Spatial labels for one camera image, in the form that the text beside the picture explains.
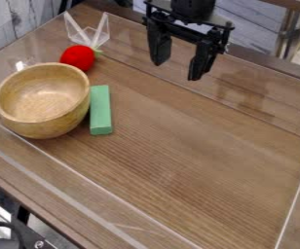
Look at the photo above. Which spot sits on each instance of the green rectangular block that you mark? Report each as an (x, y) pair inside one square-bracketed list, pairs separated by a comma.
[(101, 121)]

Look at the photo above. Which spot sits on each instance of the clear acrylic corner bracket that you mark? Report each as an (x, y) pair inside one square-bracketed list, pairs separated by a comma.
[(91, 37)]

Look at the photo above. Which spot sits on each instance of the metal table leg background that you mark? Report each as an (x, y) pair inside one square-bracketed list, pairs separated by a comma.
[(288, 38)]

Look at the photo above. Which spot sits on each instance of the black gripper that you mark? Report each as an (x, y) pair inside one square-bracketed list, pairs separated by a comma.
[(190, 20)]

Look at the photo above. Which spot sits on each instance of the wooden bowl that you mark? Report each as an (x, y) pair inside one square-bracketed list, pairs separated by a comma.
[(44, 100)]

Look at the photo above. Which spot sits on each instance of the red plush strawberry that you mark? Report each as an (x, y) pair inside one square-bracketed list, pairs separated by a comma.
[(80, 57)]

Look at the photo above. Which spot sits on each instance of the black table clamp bracket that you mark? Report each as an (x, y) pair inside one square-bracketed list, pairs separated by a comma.
[(34, 240)]

